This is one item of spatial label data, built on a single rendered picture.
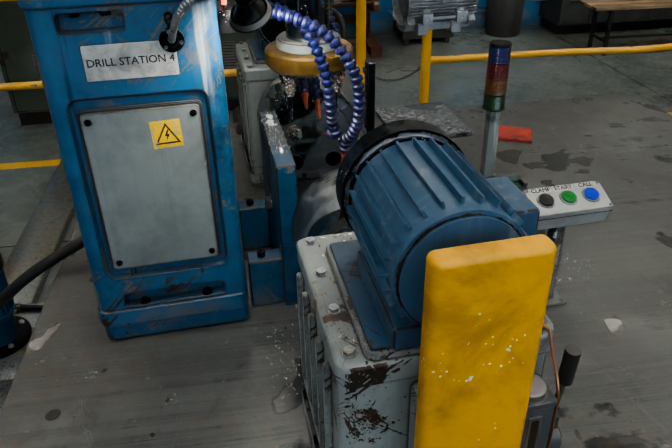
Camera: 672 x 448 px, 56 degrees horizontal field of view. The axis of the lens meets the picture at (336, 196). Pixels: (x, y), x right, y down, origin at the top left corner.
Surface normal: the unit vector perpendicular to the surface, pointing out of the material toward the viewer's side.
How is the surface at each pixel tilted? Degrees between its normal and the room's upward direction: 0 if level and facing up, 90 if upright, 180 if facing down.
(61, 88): 90
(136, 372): 0
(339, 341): 0
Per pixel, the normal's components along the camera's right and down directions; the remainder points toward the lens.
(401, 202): -0.65, -0.58
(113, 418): -0.02, -0.87
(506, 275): 0.22, 0.47
